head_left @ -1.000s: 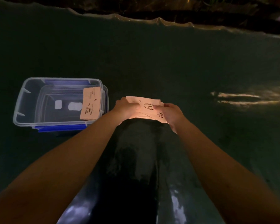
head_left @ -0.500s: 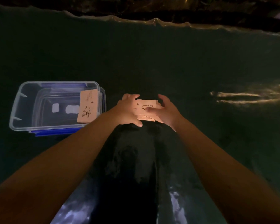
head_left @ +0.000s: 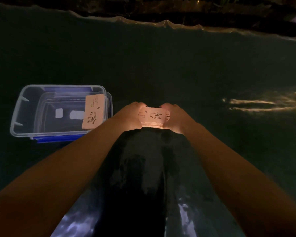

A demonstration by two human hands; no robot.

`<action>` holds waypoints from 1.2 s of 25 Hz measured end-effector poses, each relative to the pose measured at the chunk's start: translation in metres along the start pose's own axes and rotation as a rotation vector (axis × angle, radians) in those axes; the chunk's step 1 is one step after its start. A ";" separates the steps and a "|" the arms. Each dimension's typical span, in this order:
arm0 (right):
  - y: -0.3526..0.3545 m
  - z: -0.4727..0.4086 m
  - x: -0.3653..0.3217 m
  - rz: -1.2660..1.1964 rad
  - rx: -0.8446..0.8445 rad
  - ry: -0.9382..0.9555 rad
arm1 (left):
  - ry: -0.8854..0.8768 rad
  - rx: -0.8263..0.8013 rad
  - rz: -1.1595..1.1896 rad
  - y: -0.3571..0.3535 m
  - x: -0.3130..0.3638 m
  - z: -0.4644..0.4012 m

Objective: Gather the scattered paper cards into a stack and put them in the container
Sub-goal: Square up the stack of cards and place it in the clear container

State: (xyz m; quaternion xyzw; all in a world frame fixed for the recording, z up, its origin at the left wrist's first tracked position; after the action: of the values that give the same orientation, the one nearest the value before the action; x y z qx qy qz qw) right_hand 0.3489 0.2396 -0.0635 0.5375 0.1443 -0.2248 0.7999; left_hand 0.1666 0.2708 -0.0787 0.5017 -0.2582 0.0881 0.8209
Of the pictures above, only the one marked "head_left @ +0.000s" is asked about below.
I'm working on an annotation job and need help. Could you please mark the person's right hand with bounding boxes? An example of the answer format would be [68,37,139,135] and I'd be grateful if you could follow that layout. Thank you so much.
[159,103,198,135]

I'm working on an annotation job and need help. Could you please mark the person's left hand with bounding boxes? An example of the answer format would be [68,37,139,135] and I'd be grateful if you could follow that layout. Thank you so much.
[113,102,148,132]

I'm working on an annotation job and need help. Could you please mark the stack of printed paper sleeves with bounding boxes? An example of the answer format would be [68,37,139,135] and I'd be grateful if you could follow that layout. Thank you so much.
[138,107,171,128]

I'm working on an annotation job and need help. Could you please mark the person's left forearm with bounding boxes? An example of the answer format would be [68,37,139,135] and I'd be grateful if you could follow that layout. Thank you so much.
[0,115,126,237]

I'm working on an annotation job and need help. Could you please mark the person's right forearm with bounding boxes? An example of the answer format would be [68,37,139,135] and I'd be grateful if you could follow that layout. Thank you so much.
[181,122,296,237]

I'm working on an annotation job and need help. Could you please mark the dark green table cover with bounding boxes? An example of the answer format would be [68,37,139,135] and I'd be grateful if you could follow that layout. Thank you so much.
[0,0,296,210]

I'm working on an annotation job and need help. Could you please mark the printed paper sleeve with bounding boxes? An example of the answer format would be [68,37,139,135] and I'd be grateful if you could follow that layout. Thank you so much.
[82,94,105,131]

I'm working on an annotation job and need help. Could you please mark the blue box lid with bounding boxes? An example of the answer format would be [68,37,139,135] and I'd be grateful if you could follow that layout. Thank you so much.
[30,87,113,144]

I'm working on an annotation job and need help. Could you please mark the person's dark trousers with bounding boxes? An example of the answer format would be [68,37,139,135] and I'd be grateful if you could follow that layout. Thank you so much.
[50,127,246,237]

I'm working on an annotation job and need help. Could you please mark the clear plastic storage box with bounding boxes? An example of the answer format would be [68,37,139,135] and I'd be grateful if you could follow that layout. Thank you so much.
[10,84,107,138]

